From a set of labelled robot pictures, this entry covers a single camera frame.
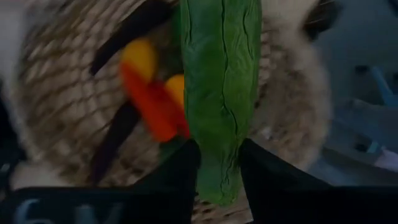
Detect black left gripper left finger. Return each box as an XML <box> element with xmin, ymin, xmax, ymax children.
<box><xmin>0</xmin><ymin>138</ymin><xmax>201</xmax><ymax>224</ymax></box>

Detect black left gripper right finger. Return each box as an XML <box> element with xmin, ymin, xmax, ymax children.
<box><xmin>241</xmin><ymin>138</ymin><xmax>398</xmax><ymax>224</ymax></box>

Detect orange carrot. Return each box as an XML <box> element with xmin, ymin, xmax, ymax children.
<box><xmin>119</xmin><ymin>62</ymin><xmax>191</xmax><ymax>156</ymax></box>

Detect yellow lemon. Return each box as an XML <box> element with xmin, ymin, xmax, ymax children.
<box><xmin>164</xmin><ymin>73</ymin><xmax>186</xmax><ymax>106</ymax></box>

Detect long green cucumber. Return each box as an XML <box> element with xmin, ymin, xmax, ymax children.
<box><xmin>179</xmin><ymin>0</ymin><xmax>262</xmax><ymax>207</ymax></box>

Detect yellow orange oval fruit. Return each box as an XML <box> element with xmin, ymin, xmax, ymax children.
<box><xmin>120</xmin><ymin>39</ymin><xmax>157</xmax><ymax>82</ymax></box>

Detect dark purple eggplant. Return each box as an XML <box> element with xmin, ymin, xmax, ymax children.
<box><xmin>89</xmin><ymin>0</ymin><xmax>174</xmax><ymax>77</ymax></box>

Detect woven straw basket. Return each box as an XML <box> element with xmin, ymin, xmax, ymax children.
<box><xmin>9</xmin><ymin>0</ymin><xmax>335</xmax><ymax>224</ymax></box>

